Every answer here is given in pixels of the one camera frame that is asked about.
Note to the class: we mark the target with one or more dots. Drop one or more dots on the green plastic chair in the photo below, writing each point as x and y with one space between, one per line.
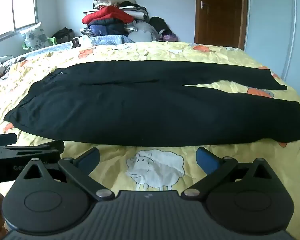
52 40

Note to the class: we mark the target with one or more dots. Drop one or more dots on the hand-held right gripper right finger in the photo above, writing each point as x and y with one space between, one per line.
207 160

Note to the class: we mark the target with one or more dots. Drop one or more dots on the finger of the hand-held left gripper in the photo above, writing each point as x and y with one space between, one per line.
2 138
40 147

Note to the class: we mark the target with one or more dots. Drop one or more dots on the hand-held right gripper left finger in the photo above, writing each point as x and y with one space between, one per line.
88 159

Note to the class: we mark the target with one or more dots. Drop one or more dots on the black backpack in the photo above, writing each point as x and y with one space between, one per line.
160 25

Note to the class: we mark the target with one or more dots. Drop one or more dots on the black pants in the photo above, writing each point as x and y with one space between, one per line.
140 105

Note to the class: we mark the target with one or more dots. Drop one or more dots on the blue quilted blanket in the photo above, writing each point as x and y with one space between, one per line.
110 39

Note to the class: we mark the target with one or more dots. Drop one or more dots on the yellow cartoon printed bedsheet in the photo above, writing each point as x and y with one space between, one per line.
165 51

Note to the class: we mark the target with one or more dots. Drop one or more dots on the window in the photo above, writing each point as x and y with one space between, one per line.
22 5

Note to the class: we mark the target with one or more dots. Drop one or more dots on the red puffer jacket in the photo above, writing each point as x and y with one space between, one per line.
107 13

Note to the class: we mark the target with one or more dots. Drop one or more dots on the white wardrobe with flower stickers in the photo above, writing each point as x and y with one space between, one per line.
272 30

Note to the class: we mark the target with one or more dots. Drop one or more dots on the brown wooden door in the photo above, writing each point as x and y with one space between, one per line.
220 17

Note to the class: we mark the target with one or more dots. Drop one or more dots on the floral pillow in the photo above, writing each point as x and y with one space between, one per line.
35 36

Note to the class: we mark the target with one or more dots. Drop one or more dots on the pile of folded clothes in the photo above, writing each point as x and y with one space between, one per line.
115 1

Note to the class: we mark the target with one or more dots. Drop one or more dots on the black duffel bag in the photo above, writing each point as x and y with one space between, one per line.
63 33

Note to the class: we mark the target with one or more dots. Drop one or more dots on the purple cloth item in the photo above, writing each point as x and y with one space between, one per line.
170 38

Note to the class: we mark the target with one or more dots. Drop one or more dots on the grey stuffed bag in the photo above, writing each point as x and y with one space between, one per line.
142 31

